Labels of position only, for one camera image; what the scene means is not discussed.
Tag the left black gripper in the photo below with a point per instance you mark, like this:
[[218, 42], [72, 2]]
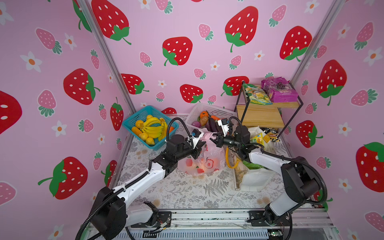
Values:
[[196, 150]]

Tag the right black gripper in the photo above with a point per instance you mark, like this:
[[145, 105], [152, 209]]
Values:
[[219, 141]]

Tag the green chips bag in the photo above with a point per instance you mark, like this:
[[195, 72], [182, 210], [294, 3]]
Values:
[[252, 166]]

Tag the pink plastic grocery bag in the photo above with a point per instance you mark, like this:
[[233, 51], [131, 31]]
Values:
[[210, 160]]

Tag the white paper grocery bag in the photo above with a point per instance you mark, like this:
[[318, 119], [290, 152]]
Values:
[[251, 180]]

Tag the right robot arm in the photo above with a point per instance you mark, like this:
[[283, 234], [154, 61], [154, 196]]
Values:
[[303, 184]]

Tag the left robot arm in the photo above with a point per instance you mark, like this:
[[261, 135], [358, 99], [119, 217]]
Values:
[[112, 211]]

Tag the yellow lemon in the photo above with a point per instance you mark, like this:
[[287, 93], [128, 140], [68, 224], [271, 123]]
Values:
[[150, 141]]

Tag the yellow banana bunch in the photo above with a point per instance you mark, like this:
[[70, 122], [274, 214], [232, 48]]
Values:
[[155, 128]]

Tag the purple onion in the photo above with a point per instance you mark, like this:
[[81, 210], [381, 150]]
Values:
[[196, 124]]

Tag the black yellow chips bag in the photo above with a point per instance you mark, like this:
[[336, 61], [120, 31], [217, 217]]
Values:
[[272, 133]]

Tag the purple eggplant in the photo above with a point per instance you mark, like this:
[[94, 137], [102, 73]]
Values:
[[213, 125]]

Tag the teal plastic basket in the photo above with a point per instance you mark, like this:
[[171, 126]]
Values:
[[134, 122]]

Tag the brown potato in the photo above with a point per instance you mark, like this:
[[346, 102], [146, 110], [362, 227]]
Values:
[[203, 121]]

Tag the small orange pumpkin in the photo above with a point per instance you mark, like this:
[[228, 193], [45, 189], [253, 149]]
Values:
[[204, 114]]

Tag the white plastic basket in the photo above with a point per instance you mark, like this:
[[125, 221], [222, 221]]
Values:
[[215, 112]]

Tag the green yellow snack bag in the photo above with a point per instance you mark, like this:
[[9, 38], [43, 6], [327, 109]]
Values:
[[256, 95]]

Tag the purple snack bag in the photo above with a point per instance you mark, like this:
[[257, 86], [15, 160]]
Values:
[[279, 90]]

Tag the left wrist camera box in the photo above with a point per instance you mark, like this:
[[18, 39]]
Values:
[[196, 135]]

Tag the black wire wooden shelf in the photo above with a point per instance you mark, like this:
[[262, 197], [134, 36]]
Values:
[[265, 116]]

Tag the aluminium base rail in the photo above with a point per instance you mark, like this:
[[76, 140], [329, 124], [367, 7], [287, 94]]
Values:
[[233, 224]]

